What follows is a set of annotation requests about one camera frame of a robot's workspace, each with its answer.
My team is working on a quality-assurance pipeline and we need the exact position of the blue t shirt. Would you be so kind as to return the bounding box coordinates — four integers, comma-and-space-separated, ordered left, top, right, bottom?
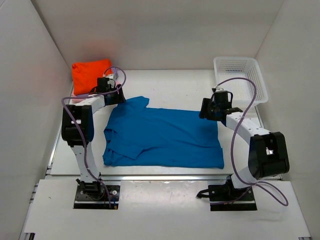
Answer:
102, 96, 225, 169

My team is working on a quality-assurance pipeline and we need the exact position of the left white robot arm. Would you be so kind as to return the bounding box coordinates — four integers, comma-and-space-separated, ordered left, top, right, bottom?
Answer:
61, 74, 126, 201

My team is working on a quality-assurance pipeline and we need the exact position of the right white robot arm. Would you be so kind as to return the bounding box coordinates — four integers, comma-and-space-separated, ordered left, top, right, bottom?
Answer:
199, 89, 290, 200

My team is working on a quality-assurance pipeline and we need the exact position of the purple folded t shirt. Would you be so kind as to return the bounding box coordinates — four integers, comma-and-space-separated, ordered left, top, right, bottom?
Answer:
111, 66, 119, 80

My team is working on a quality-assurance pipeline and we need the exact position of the orange folded t shirt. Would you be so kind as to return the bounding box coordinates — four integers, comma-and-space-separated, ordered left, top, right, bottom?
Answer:
71, 59, 113, 96

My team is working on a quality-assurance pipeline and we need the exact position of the white plastic basket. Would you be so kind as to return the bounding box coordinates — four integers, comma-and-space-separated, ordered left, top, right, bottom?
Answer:
213, 56, 269, 107

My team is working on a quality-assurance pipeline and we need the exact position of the pink folded t shirt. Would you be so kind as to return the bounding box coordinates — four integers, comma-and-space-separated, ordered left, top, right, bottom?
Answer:
71, 90, 89, 103

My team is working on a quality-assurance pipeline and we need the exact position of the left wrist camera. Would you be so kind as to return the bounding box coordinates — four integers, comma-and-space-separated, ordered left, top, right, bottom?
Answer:
103, 73, 117, 88

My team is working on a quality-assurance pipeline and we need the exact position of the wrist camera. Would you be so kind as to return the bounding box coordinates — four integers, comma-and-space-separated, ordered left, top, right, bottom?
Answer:
211, 86, 224, 94
103, 73, 117, 88

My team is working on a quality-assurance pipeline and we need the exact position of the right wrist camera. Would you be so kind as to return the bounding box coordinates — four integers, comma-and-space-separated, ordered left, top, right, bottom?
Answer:
211, 86, 224, 94

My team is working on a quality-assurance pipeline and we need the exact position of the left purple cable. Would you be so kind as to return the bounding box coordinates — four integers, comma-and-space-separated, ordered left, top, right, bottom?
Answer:
62, 66, 126, 210

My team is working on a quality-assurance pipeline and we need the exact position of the purple cable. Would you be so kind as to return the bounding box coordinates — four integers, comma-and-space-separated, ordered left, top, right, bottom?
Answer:
217, 77, 289, 207
62, 66, 126, 210

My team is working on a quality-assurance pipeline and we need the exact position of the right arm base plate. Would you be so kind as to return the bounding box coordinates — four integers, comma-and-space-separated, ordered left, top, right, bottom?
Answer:
196, 179, 258, 212

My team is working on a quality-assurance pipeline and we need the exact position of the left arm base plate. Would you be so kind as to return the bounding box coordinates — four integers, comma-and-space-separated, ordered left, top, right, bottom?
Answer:
73, 179, 121, 210

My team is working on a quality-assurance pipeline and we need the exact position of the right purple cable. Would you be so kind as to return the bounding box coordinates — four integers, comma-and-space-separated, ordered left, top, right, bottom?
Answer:
217, 77, 289, 207

